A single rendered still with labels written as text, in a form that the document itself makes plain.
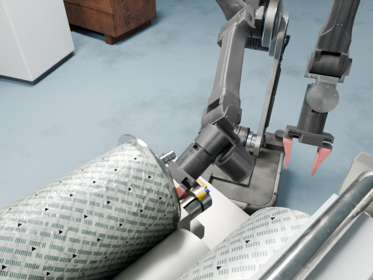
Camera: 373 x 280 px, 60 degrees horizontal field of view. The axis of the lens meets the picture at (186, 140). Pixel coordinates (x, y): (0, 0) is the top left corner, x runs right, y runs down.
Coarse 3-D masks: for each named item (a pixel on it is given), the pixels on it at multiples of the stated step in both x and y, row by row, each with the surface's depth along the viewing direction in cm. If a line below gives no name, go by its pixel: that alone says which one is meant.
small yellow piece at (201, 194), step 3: (204, 189) 47; (207, 189) 47; (201, 192) 47; (204, 192) 47; (207, 192) 47; (195, 195) 47; (198, 195) 46; (201, 195) 46; (204, 195) 47; (195, 198) 46; (198, 198) 46; (192, 201) 47; (186, 204) 48; (183, 207) 48
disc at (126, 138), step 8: (120, 136) 46; (128, 136) 44; (120, 144) 47; (136, 144) 43; (144, 144) 41; (144, 152) 42; (152, 152) 41; (152, 160) 41; (160, 168) 40; (168, 176) 40; (168, 184) 41; (176, 192) 41; (176, 200) 41; (176, 208) 42; (176, 216) 43
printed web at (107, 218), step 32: (96, 160) 42; (128, 160) 41; (32, 192) 38; (64, 192) 37; (96, 192) 37; (128, 192) 39; (160, 192) 41; (0, 224) 34; (32, 224) 34; (64, 224) 35; (96, 224) 36; (128, 224) 38; (160, 224) 43; (256, 224) 25; (288, 224) 23; (0, 256) 32; (32, 256) 33; (64, 256) 34; (96, 256) 37; (128, 256) 42; (224, 256) 23; (256, 256) 21
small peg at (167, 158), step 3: (165, 153) 47; (168, 153) 47; (171, 153) 47; (174, 153) 47; (162, 156) 46; (165, 156) 46; (168, 156) 46; (171, 156) 47; (174, 156) 47; (162, 159) 46; (165, 159) 46; (168, 159) 46; (171, 159) 47; (165, 162) 46; (168, 162) 47
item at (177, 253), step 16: (176, 240) 42; (192, 240) 41; (144, 256) 41; (160, 256) 40; (176, 256) 39; (192, 256) 39; (128, 272) 39; (144, 272) 38; (160, 272) 38; (176, 272) 38
